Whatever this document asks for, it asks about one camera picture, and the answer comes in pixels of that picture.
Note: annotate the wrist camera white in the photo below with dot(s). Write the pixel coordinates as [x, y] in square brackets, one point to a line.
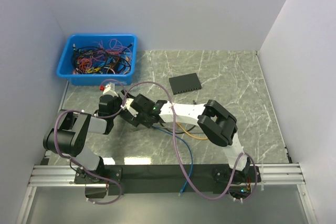
[127, 107]
[108, 89]

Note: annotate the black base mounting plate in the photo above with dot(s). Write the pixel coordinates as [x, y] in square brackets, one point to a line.
[139, 179]

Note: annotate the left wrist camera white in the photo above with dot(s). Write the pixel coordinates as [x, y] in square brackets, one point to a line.
[108, 89]

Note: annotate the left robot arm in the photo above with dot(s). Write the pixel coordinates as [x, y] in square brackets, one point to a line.
[67, 135]

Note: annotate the blue plastic bin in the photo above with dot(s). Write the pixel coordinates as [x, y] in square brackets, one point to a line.
[90, 59]

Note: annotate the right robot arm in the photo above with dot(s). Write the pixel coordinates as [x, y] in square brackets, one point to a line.
[218, 124]

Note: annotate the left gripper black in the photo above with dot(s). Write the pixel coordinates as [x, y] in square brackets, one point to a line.
[117, 98]

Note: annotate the aluminium rail frame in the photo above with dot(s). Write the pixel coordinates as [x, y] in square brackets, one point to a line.
[233, 78]

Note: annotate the black network switch right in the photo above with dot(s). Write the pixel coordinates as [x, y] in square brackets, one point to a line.
[185, 83]

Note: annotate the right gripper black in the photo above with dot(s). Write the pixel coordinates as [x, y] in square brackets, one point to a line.
[147, 125]

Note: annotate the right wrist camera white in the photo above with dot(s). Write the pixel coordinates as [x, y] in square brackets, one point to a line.
[127, 107]

